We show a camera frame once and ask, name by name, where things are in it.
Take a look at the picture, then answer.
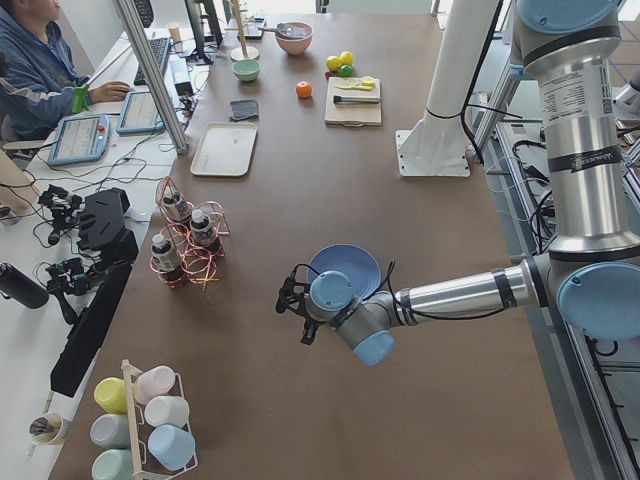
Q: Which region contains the yellow lemon upper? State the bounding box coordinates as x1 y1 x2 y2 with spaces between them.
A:
339 51 354 66

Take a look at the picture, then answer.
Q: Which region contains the tea bottle back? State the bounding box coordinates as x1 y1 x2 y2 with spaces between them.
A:
162 190 191 223

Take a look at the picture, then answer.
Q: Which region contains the aluminium frame post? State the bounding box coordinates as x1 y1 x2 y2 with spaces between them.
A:
113 0 188 154

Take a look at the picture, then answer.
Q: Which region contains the pink cup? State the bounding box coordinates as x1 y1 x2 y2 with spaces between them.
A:
133 365 175 405

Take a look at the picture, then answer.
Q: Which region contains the person in blue hoodie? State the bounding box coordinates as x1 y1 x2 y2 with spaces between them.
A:
1 1 131 140

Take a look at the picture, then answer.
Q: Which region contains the blue plate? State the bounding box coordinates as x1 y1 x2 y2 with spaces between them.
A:
307 244 382 299

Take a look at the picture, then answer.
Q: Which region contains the pink bowl with ice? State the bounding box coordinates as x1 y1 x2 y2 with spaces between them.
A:
275 21 313 55

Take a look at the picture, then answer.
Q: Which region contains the cream rabbit tray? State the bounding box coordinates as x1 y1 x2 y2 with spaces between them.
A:
190 122 257 177

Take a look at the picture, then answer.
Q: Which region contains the yellow cup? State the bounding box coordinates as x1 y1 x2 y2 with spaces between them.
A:
94 377 127 414

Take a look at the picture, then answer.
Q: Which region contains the teach pendant far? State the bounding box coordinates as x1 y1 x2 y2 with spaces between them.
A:
116 91 165 136

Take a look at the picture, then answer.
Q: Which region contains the white cup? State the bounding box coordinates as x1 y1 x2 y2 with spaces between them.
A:
144 395 190 428

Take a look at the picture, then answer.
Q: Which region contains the black thermos bottle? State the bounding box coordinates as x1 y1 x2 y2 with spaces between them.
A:
1 263 49 309

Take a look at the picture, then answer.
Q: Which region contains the tea bottle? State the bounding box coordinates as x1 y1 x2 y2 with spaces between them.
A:
151 233 187 288
190 209 221 254
162 190 191 223

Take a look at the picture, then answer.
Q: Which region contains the tea bottle front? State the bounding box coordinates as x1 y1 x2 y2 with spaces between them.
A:
151 233 187 288

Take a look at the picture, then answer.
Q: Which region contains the grey folded cloth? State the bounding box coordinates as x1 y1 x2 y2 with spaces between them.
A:
229 99 259 121

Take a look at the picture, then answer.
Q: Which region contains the black equipment stand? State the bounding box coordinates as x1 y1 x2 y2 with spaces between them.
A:
47 187 139 397

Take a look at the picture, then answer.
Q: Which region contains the blue cup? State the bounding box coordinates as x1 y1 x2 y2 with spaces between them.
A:
147 424 195 471

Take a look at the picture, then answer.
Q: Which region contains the orange fruit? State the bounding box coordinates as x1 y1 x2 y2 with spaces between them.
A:
295 81 313 99

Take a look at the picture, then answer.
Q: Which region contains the copper wire bottle rack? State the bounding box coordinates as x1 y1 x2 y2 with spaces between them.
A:
149 177 230 290

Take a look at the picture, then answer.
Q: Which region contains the yellow lemon lower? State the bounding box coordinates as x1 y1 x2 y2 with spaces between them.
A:
325 56 343 72

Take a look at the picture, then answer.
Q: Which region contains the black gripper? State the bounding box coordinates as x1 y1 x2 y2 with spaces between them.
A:
275 264 320 344

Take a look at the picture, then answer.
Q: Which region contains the wooden cup tree stand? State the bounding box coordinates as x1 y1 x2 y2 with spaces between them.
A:
227 0 260 62

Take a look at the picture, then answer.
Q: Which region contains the wooden cup rack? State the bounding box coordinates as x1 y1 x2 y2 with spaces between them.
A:
121 359 199 480

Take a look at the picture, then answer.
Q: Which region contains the teach pendant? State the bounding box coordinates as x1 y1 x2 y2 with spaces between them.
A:
116 91 165 136
47 114 110 166

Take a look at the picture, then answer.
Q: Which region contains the teach pendant near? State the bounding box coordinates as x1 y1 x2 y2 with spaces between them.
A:
47 114 110 166

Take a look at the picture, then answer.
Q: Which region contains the wooden cutting board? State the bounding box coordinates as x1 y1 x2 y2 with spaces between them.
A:
324 76 382 126

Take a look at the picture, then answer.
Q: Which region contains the paper cup with utensils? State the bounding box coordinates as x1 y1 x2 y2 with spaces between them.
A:
28 412 69 446

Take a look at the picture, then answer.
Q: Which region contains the green lime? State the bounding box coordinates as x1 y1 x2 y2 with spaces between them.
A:
337 64 353 77

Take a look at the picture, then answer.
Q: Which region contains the yellow lemon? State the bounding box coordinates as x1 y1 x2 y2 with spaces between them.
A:
339 51 354 66
325 56 343 72

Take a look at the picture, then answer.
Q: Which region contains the grey cup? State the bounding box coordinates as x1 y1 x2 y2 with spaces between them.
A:
89 413 130 449

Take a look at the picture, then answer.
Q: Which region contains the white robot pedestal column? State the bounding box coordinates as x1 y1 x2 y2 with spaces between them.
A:
396 0 501 177

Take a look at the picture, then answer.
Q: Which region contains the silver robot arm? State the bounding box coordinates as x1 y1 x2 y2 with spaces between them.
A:
275 1 639 366

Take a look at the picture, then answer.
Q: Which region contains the yellow plastic knife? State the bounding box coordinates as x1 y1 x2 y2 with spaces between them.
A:
334 82 375 91

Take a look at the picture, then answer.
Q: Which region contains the green bowl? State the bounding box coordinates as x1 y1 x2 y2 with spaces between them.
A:
232 59 261 82

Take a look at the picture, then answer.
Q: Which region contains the tea bottle middle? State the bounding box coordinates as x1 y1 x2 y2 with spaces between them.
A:
190 209 221 254

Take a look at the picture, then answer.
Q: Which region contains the black keyboard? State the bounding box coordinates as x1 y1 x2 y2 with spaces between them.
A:
133 37 171 86

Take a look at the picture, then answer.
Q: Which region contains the mint green cup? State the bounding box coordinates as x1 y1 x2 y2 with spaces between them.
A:
91 449 134 480

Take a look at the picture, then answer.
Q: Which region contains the metal ice scoop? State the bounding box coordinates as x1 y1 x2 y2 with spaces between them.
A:
261 23 307 39

